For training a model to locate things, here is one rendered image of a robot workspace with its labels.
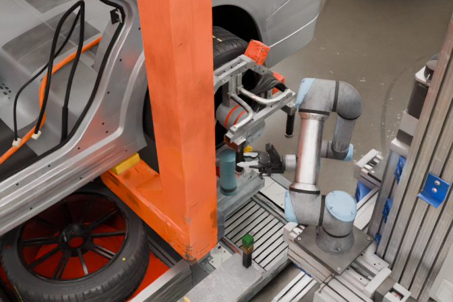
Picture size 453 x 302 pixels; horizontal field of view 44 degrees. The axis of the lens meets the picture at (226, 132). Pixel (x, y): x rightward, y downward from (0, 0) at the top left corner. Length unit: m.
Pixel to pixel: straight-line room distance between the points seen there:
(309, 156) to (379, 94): 2.22
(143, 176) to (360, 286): 1.08
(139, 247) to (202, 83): 1.03
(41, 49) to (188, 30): 1.36
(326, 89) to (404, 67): 2.52
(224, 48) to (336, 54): 2.15
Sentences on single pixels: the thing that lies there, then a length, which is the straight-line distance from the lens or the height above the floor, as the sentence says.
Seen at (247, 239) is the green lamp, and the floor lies 0.66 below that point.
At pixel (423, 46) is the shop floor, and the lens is 4.82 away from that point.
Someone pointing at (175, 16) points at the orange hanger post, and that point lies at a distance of 1.62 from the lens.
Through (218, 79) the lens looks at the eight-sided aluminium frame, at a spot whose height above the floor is 1.12.
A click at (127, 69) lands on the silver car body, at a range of 2.38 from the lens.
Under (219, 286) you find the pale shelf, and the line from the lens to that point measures 2.53.
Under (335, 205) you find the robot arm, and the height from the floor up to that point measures 1.05.
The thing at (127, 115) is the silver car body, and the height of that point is 0.99.
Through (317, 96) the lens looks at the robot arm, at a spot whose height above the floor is 1.32.
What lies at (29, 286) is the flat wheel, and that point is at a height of 0.50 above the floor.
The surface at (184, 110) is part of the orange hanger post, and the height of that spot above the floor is 1.41.
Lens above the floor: 2.63
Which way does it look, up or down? 44 degrees down
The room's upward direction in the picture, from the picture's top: straight up
